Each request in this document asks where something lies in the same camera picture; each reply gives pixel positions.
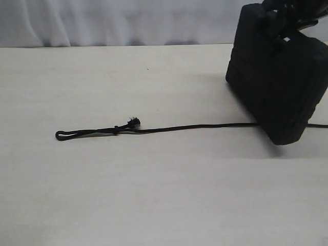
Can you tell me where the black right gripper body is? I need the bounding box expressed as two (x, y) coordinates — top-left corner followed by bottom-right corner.
(261, 0), (327, 31)

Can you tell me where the black plastic carrying case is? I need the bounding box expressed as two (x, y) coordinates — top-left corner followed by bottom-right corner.
(225, 2), (327, 146)

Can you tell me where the black braided rope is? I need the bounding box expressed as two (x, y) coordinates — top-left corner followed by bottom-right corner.
(55, 116), (328, 141)

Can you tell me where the white backdrop curtain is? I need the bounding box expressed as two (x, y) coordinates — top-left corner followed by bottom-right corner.
(0, 0), (328, 48)

